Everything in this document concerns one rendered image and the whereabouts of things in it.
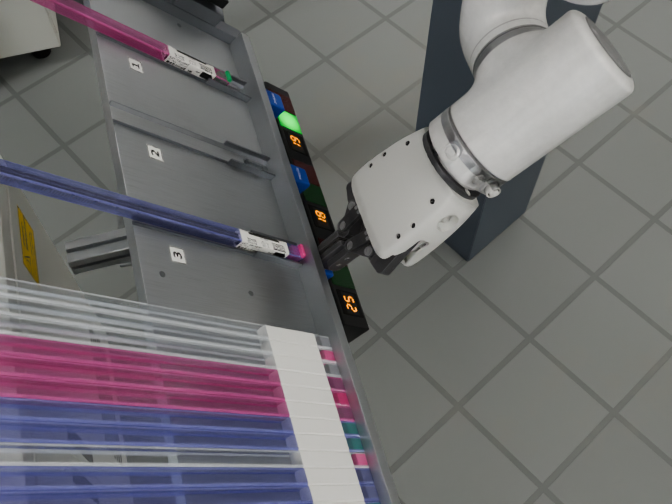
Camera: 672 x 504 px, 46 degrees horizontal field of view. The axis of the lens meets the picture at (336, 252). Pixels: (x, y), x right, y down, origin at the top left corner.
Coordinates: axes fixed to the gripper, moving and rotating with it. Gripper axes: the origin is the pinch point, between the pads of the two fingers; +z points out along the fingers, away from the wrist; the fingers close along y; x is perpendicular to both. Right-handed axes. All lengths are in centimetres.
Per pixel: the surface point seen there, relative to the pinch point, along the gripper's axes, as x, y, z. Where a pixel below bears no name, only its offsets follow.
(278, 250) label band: 7.0, -0.7, 1.3
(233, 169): 8.8, 9.3, 2.5
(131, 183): 21.9, 3.2, 2.4
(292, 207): 3.6, 5.1, 0.8
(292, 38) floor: -64, 101, 36
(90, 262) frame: -8, 32, 51
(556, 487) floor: -76, -16, 24
